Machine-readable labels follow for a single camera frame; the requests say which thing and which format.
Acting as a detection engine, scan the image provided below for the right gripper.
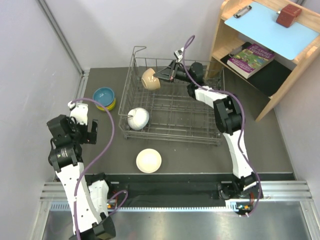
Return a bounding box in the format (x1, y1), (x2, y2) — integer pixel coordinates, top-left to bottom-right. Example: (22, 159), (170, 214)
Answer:
(154, 60), (194, 84)

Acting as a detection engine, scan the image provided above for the tan speckled bowl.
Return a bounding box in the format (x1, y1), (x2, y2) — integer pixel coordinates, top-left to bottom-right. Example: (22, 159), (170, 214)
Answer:
(141, 68), (161, 91)

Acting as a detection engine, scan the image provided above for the white bowl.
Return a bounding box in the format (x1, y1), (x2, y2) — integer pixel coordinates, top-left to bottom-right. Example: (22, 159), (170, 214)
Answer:
(127, 107), (150, 131)

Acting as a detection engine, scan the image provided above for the cream bowl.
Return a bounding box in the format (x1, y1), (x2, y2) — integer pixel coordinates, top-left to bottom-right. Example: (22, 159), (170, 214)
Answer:
(136, 148), (162, 174)

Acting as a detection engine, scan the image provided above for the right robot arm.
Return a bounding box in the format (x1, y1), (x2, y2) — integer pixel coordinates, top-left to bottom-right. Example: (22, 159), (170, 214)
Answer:
(151, 60), (262, 199)

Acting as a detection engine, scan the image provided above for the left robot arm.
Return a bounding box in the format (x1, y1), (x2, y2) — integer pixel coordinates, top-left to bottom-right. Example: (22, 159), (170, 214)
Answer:
(47, 114), (116, 240)

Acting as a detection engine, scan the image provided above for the yellow-green bowl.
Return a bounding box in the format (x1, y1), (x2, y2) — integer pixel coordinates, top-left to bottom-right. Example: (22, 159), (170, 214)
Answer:
(96, 99), (117, 112)

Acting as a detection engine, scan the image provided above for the blue bowl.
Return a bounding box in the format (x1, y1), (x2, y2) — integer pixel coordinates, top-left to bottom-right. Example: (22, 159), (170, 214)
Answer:
(92, 87), (115, 107)

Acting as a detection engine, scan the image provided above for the purple green book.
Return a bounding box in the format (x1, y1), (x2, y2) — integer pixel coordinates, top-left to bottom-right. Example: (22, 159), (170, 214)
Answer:
(226, 43), (275, 79)

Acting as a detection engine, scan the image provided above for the light blue clipboard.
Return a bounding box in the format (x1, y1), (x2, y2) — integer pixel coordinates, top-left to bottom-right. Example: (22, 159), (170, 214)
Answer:
(225, 2), (320, 61)

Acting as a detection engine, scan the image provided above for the aluminium corner profile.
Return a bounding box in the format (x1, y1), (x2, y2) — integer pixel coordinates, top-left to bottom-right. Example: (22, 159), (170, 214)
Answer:
(35, 0), (89, 76)

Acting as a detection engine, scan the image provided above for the red-brown box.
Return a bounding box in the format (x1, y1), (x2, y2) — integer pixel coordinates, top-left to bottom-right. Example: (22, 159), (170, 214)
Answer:
(276, 4), (302, 28)

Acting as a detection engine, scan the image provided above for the wooden shelf unit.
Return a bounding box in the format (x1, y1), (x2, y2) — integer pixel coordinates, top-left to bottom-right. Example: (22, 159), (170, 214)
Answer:
(209, 0), (320, 121)

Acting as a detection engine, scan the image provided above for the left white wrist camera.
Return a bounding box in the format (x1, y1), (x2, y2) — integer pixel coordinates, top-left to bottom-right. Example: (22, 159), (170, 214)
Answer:
(67, 101), (89, 126)

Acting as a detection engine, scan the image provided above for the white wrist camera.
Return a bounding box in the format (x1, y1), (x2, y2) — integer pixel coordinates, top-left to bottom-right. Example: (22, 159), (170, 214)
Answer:
(174, 47), (185, 63)
(67, 101), (89, 126)

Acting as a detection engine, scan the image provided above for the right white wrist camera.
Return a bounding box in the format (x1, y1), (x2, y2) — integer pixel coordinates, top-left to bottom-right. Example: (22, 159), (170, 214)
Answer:
(174, 47), (185, 63)

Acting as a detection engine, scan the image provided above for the grey wire dish rack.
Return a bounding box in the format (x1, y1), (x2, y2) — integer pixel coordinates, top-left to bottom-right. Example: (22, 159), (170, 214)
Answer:
(118, 46), (223, 146)

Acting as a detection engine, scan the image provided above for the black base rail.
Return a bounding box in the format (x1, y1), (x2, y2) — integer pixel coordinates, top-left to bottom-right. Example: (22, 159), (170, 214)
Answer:
(54, 172), (296, 208)

